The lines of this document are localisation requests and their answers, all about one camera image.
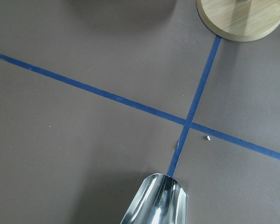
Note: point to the metal ice scoop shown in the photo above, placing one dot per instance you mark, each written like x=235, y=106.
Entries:
x=159, y=200

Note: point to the wooden round stand base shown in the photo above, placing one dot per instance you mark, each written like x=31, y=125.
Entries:
x=240, y=20

